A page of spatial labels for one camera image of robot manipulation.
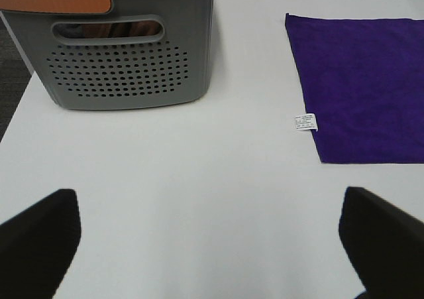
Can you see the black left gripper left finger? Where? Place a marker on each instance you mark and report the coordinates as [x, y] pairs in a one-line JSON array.
[[38, 246]]

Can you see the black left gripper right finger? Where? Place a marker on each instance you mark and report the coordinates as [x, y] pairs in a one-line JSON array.
[[384, 245]]

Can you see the purple microfibre towel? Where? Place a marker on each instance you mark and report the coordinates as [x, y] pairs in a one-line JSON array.
[[363, 81]]

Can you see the grey perforated plastic basket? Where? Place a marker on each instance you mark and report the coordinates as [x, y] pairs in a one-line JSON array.
[[139, 54]]

